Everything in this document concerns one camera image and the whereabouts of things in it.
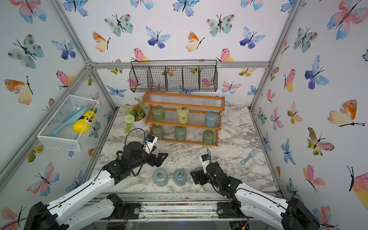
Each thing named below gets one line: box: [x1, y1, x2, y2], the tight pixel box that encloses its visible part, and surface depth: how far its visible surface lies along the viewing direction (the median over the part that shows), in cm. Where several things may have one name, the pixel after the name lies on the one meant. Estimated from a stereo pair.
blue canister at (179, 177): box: [172, 169, 188, 187], surface depth 80 cm
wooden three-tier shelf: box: [141, 91, 226, 147], surface depth 95 cm
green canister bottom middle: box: [174, 126, 187, 142], surface depth 97 cm
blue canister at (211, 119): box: [205, 110, 219, 128], surface depth 88 cm
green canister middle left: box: [151, 105, 166, 122], surface depth 91 cm
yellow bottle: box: [72, 108, 98, 135], surface depth 72 cm
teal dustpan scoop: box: [51, 103, 91, 136], surface depth 70 cm
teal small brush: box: [240, 148, 260, 166], surface depth 95 cm
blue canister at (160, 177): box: [152, 168, 169, 187], surface depth 79 cm
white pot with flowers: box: [124, 103, 147, 135], surface depth 100 cm
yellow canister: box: [176, 106, 190, 125], surface depth 88 cm
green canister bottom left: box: [152, 125, 164, 140], surface depth 98 cm
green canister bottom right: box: [202, 129, 215, 146], surface depth 96 cm
